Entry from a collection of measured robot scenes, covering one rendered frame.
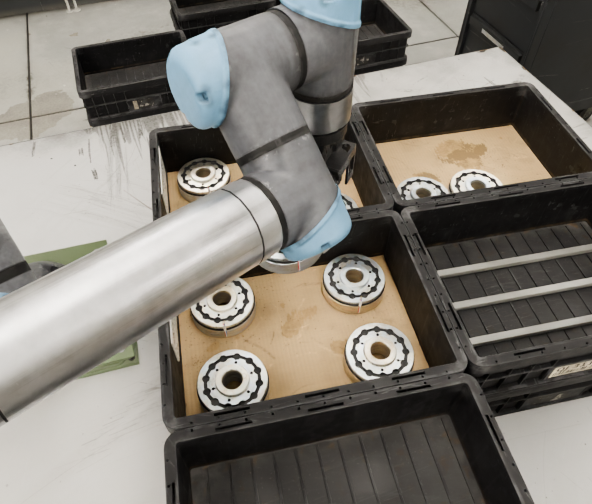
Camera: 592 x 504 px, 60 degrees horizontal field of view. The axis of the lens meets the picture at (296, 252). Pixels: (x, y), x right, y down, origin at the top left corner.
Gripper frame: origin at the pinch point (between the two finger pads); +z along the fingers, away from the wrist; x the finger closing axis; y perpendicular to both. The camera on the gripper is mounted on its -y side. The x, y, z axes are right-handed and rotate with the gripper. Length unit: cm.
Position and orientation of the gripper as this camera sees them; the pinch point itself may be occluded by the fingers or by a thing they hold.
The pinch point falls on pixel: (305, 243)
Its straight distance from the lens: 72.8
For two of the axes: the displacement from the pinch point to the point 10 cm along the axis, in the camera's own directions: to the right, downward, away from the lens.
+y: 4.3, -7.0, 5.7
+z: 0.0, 6.3, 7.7
